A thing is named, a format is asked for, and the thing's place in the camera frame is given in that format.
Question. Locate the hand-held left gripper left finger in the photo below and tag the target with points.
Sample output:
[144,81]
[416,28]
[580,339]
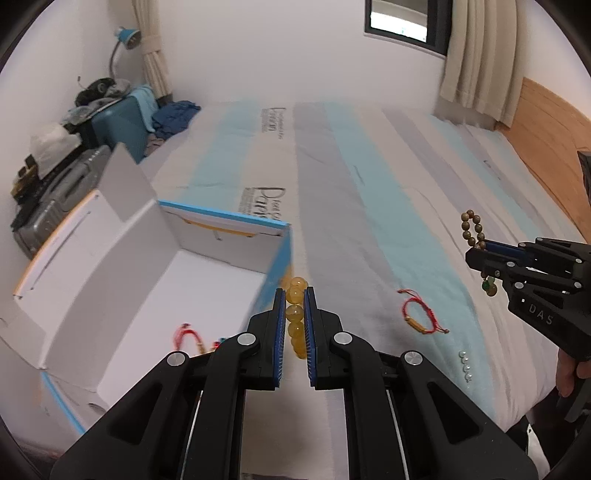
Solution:
[278,341]

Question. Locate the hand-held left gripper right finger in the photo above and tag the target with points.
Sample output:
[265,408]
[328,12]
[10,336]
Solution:
[310,341]

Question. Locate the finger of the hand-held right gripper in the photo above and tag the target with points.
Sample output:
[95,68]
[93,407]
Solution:
[554,249]
[489,261]

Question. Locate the blue and white cardboard box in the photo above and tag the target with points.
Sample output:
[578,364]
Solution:
[138,286]

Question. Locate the person's right hand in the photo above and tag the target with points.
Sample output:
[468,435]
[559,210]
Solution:
[565,374]

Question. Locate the wooden headboard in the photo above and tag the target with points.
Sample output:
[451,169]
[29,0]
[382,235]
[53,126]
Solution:
[545,129]

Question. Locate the striped bed blanket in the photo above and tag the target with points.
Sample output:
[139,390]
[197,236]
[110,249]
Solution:
[346,184]

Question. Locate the beige curtain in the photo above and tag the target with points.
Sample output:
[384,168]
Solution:
[152,50]
[485,60]

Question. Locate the dark blue clothes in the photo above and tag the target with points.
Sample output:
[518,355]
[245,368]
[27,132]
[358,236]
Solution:
[175,117]

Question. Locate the dark framed window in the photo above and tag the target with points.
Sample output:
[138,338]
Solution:
[406,21]

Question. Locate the grey suitcase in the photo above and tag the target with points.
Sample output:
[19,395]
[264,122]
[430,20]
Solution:
[55,207]

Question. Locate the teal suitcase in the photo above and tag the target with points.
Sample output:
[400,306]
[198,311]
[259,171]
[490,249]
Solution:
[120,129]

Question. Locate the light blue cloth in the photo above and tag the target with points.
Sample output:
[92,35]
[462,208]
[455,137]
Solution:
[144,104]

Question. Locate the white plastic bag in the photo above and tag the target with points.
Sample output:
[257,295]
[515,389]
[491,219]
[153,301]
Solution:
[53,145]

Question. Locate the black and grey clutter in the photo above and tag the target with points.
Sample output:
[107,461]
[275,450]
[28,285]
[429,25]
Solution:
[99,90]

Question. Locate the blue desk lamp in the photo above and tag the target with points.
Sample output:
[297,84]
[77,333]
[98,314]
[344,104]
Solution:
[128,38]

